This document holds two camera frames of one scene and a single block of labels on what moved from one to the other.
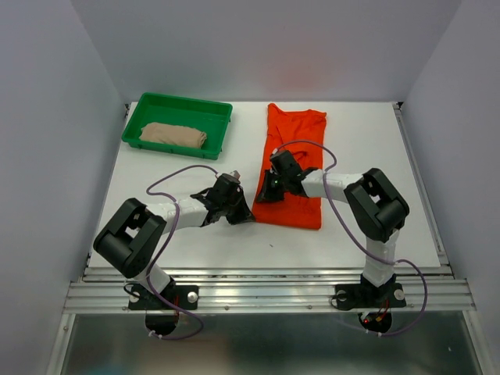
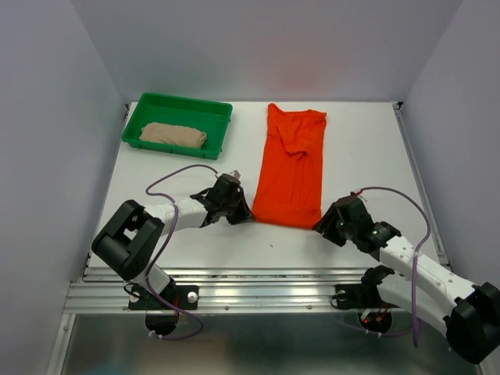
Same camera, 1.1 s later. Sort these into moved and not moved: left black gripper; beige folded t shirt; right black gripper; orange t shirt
Moved: right black gripper
Not moved: beige folded t shirt; left black gripper; orange t shirt
